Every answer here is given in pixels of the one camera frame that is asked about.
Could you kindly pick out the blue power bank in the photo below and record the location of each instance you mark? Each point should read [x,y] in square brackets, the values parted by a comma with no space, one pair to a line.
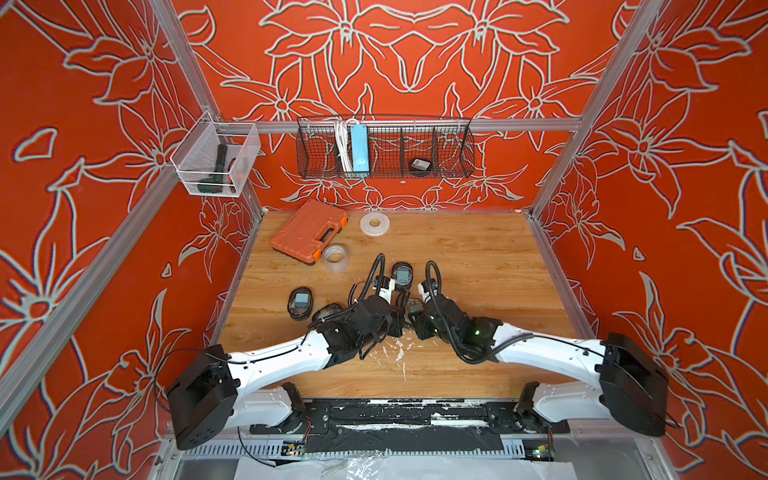
[360,150]

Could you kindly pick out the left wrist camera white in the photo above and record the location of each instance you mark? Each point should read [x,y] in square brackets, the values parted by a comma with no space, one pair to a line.
[385,288]

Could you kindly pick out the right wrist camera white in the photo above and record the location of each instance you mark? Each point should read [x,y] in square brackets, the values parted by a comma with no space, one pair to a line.
[427,290]

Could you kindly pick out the dark green tool in bin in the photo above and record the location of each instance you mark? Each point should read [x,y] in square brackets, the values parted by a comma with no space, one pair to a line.
[214,182]

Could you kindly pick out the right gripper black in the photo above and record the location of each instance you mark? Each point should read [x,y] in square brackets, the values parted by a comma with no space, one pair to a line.
[419,323]

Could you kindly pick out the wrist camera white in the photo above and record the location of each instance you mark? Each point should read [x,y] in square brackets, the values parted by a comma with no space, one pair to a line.
[385,288]
[427,290]

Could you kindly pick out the clear tape roll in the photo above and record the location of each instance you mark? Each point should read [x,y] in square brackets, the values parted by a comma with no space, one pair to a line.
[335,258]

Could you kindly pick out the black item in basket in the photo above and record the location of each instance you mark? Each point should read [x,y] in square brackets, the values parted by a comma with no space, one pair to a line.
[420,167]

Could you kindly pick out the clear acrylic wall bin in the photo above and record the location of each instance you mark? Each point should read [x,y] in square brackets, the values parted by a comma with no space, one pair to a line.
[195,156]

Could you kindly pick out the teal charger cube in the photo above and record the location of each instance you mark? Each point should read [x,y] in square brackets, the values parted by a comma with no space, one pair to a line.
[301,300]

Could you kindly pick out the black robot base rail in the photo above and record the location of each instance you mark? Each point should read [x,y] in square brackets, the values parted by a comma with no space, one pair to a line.
[416,426]

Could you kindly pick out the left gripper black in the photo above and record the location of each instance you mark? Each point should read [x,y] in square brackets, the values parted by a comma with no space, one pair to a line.
[397,316]

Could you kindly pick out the orange tool case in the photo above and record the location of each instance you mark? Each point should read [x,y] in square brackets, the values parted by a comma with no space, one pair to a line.
[309,231]

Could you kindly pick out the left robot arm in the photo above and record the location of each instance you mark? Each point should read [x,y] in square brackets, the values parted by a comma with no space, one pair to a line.
[220,390]

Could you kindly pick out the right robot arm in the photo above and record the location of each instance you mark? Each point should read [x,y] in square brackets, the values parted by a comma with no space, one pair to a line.
[611,379]

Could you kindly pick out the white tape roll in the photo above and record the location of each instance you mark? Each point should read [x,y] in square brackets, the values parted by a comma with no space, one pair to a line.
[374,224]

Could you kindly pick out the black wire wall basket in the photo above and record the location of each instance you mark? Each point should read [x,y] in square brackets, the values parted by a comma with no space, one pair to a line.
[323,146]

